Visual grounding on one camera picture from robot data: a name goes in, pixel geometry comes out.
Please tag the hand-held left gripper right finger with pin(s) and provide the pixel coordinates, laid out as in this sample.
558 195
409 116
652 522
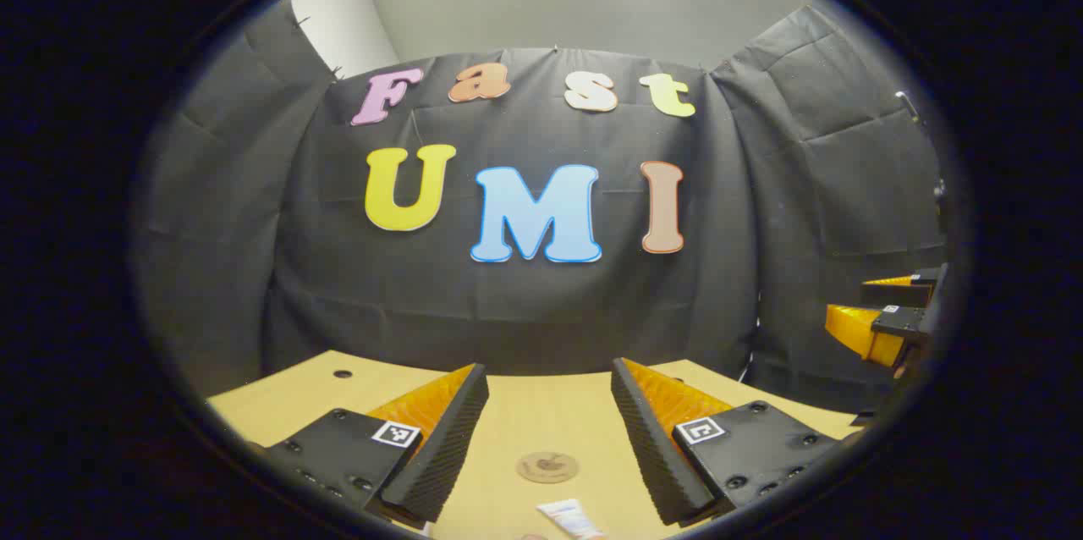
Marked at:
651 455

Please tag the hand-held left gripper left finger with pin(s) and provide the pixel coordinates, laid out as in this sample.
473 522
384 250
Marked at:
440 455

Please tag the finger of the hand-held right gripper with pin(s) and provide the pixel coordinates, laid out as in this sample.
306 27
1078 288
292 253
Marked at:
859 333
897 293

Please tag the white toothpaste tube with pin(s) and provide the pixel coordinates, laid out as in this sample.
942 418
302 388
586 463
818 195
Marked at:
571 516

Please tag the round wooden coaster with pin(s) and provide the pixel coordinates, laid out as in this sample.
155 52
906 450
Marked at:
547 466

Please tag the wooden desktop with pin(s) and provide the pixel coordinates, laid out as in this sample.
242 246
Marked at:
525 413

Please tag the black backdrop cloth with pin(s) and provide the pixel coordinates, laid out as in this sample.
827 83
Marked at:
592 311

